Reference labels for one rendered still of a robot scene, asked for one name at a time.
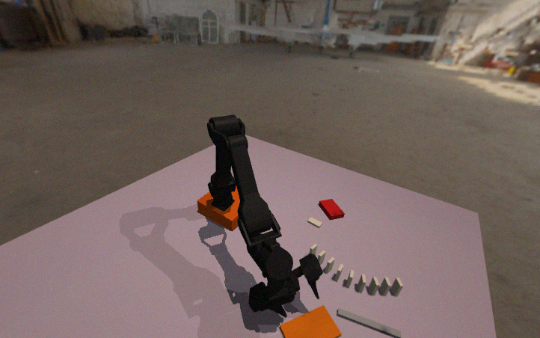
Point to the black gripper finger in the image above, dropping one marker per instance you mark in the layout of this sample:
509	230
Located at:
273	307
312	284

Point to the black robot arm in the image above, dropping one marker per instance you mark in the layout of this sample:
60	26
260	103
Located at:
228	135

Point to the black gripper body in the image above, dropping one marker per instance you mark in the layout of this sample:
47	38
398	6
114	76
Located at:
309	267

